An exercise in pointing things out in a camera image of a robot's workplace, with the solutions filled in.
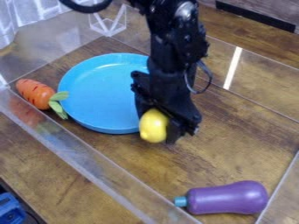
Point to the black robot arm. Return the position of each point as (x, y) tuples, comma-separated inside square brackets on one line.
[(177, 48)]

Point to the purple toy eggplant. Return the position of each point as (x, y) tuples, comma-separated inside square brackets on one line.
[(243, 197)]

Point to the yellow toy lemon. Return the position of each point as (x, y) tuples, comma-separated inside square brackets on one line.
[(152, 125)]

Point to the blue round tray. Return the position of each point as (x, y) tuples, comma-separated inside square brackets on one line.
[(101, 101)]

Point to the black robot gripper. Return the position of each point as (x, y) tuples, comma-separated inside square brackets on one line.
[(163, 90)]

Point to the clear acrylic enclosure wall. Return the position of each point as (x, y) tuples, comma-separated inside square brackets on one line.
[(81, 177)]

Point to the orange toy carrot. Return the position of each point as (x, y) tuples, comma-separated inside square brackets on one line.
[(41, 96)]

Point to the blue object at corner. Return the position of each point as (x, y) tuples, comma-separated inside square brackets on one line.
[(12, 213)]

